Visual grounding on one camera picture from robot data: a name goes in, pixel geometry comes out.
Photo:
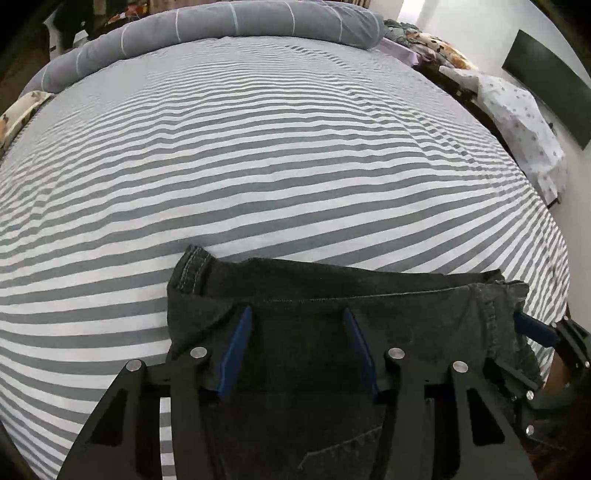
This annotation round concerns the floral pillow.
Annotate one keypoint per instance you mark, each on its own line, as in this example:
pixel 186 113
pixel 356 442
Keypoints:
pixel 23 110

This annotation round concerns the white dotted cloth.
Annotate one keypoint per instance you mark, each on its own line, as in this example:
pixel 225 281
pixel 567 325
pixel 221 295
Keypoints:
pixel 521 124

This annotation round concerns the dark wall panel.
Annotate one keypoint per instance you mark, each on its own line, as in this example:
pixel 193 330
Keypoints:
pixel 545 78

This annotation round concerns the light purple cloth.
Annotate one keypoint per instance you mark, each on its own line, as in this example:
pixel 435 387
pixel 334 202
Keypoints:
pixel 397 48

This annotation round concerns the grey rolled duvet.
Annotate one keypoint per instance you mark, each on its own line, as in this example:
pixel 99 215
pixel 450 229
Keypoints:
pixel 207 18

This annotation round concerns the dark grey pants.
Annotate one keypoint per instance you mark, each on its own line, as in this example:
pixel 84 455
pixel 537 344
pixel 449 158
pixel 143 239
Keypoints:
pixel 300 332

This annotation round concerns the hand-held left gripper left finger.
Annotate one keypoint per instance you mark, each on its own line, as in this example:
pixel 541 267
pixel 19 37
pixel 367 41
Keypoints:
pixel 238 342

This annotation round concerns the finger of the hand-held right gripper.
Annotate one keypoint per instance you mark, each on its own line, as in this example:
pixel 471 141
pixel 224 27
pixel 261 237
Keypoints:
pixel 531 326
pixel 512 379

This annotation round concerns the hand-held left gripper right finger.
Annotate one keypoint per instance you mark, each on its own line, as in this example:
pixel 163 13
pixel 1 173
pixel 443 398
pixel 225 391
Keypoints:
pixel 356 342

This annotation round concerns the grey white striped bed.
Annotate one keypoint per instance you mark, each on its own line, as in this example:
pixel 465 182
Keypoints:
pixel 231 161

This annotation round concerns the floral patterned blanket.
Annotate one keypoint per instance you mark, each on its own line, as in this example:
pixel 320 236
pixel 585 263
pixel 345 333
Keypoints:
pixel 434 46

